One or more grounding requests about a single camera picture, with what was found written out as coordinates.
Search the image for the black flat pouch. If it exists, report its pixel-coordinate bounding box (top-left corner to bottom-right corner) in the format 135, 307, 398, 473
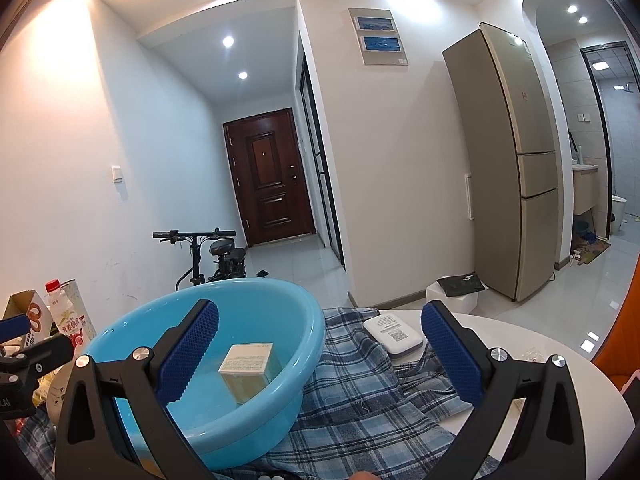
436, 274, 487, 297

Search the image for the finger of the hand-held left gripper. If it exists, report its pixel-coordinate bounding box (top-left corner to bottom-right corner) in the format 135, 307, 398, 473
0, 334, 75, 378
0, 314, 32, 342

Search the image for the beige tall refrigerator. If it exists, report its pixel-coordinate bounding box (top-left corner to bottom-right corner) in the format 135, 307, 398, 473
442, 22, 561, 303

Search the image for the white box on floor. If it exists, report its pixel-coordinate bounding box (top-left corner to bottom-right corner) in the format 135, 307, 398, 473
425, 280, 481, 313

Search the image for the beige sink cabinet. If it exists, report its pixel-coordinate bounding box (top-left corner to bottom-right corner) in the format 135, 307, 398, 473
571, 164, 599, 216

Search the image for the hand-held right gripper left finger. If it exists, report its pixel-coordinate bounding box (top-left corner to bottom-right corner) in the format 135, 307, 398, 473
54, 299, 221, 480

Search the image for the black framed glass sliding door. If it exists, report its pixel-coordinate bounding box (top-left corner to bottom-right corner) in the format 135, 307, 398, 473
297, 30, 346, 268

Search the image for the dark brown entrance door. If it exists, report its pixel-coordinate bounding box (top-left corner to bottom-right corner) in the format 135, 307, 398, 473
223, 108, 317, 248

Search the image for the beige cardboard box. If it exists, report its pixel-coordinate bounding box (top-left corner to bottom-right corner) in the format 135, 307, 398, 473
218, 342, 276, 405

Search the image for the black folding bicycle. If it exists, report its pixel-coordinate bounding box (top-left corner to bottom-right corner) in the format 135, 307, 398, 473
152, 228, 268, 293

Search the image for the blue plaid shirt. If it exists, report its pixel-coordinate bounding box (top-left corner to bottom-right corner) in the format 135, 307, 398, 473
15, 306, 506, 480

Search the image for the open brown cardboard box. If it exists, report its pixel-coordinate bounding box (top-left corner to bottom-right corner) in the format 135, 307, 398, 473
4, 289, 56, 348

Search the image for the light blue plastic basin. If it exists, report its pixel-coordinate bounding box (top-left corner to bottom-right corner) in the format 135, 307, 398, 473
80, 278, 326, 471

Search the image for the black framed bathroom door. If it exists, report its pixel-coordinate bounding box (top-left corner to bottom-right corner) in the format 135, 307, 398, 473
580, 42, 640, 241

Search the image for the grey electrical wall panel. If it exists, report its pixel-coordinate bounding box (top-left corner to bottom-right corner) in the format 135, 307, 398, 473
348, 8, 410, 67

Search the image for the red cap milk bottle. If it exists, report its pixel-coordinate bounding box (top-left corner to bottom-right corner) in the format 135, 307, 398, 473
45, 280, 86, 356

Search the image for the brown door mat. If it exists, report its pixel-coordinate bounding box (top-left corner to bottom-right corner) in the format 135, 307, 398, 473
570, 237, 612, 266

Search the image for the orange chair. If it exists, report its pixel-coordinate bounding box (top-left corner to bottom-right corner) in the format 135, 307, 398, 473
592, 255, 640, 391

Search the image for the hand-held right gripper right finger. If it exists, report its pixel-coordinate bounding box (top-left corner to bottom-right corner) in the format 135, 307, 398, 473
421, 300, 587, 480

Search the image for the white flat device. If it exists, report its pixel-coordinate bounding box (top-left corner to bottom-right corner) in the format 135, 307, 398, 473
363, 312, 425, 359

